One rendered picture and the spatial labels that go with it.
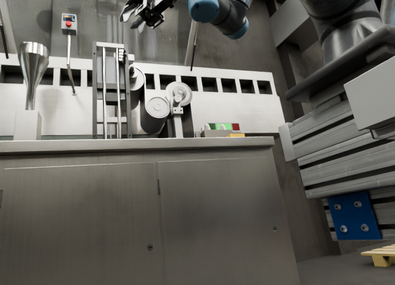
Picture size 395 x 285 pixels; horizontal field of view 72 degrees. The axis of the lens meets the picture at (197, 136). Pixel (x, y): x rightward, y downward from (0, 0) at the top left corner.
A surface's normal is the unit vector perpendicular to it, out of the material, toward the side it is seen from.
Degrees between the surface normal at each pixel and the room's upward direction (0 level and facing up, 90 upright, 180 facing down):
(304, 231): 90
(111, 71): 90
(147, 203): 90
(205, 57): 90
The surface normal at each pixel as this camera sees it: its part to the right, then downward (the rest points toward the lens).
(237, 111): 0.30, -0.33
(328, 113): -0.90, -0.03
